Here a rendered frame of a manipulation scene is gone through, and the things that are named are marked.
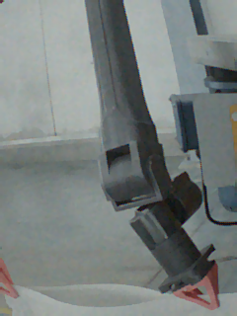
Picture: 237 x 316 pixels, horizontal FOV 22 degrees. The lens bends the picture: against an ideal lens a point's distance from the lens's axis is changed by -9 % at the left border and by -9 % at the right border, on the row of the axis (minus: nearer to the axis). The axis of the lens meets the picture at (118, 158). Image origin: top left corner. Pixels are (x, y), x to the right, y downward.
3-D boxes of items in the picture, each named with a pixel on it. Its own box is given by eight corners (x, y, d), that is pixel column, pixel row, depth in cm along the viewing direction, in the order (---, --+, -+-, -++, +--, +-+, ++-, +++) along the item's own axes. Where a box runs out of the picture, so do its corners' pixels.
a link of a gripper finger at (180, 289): (240, 285, 88) (214, 245, 88) (228, 306, 81) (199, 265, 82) (208, 303, 91) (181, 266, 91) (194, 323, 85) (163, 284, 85)
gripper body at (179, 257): (218, 251, 88) (195, 213, 88) (197, 279, 79) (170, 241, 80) (187, 270, 92) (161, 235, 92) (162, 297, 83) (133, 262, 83)
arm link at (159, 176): (95, 176, 86) (146, 160, 81) (137, 147, 95) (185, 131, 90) (129, 252, 88) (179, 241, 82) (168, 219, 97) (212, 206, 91)
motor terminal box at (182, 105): (181, 168, 107) (170, 102, 104) (176, 155, 117) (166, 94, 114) (226, 161, 106) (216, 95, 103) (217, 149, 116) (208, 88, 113)
